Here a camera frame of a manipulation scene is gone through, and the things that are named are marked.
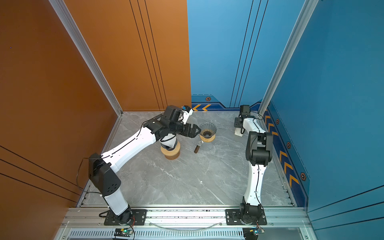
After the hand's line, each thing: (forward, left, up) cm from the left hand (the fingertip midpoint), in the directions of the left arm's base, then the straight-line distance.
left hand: (195, 127), depth 79 cm
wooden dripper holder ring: (-7, +13, -16) cm, 22 cm away
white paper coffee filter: (-11, +12, +3) cm, 17 cm away
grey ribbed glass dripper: (+7, -8, -11) cm, 15 cm away
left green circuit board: (-44, +34, -27) cm, 62 cm away
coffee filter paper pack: (+15, -30, -22) cm, 40 cm away
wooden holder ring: (0, -7, -13) cm, 15 cm away
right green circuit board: (-44, -28, -26) cm, 58 cm away
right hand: (+20, -32, -19) cm, 43 cm away
